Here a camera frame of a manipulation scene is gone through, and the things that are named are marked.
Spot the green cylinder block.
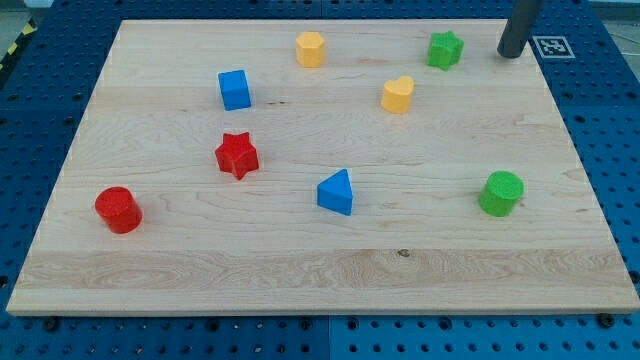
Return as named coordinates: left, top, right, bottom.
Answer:
left=478, top=170, right=525, bottom=217

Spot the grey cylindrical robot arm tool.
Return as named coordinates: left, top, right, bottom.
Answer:
left=497, top=0, right=544, bottom=59

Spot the blue triangle block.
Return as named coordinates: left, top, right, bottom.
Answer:
left=316, top=169, right=354, bottom=216

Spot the red cylinder block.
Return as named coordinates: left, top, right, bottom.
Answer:
left=94, top=186, right=143, bottom=234

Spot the red star block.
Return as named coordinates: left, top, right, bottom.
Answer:
left=214, top=132, right=259, bottom=180

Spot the blue cube block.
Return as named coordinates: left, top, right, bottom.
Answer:
left=218, top=70, right=252, bottom=111

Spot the green star block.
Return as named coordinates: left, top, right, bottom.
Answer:
left=426, top=31, right=464, bottom=71

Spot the white fiducial marker tag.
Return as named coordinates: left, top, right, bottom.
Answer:
left=533, top=35, right=575, bottom=59

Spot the yellow hexagon block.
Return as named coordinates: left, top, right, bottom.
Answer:
left=296, top=31, right=326, bottom=68

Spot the light wooden board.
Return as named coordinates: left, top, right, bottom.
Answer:
left=7, top=19, right=639, bottom=317

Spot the yellow heart block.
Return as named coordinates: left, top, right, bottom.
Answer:
left=381, top=75, right=415, bottom=114

